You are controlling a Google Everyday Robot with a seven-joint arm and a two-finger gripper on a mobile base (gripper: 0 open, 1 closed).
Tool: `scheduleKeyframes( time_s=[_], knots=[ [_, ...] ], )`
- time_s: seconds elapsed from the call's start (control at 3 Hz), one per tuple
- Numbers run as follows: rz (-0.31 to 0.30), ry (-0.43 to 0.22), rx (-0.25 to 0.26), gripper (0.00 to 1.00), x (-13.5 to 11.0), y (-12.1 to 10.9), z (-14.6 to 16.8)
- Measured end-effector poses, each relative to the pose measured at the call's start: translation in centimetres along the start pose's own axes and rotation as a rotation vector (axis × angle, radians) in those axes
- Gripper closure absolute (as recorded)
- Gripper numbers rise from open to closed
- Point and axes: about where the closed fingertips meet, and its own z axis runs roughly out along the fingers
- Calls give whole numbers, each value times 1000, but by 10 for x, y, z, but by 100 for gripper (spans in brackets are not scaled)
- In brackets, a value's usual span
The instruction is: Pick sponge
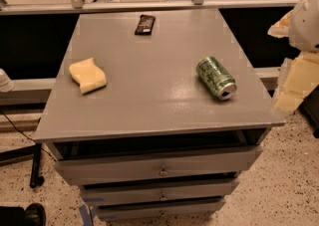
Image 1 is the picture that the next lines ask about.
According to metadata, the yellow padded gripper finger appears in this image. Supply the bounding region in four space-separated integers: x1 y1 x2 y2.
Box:
274 52 319 113
267 11 292 38

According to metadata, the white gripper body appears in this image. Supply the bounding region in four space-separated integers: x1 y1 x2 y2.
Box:
288 0 319 52

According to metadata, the yellow sponge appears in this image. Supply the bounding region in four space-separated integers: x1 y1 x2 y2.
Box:
69 58 107 94

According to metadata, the green soda can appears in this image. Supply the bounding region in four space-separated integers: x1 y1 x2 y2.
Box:
196 57 237 101

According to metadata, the top grey drawer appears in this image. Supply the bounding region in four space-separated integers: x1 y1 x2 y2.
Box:
55 145 262 185

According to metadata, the grey drawer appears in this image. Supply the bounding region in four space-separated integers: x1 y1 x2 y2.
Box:
97 197 225 221
55 145 262 185
80 178 239 206

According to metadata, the black snack bar wrapper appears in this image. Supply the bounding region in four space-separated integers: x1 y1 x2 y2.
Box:
135 15 156 35

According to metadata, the grey drawer cabinet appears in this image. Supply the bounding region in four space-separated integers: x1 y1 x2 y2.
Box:
32 8 286 222

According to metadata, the bottom grey drawer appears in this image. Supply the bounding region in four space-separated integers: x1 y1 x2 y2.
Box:
97 197 225 221

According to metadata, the middle grey drawer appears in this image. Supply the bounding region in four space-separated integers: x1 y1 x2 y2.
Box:
80 178 239 206

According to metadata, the black stand leg with caster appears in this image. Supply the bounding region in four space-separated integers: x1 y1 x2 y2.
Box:
0 143 44 188

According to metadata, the black object bottom left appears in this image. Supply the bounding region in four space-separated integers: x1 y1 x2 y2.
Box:
0 203 46 226

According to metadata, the black cable on floor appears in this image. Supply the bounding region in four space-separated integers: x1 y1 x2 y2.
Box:
0 109 56 161

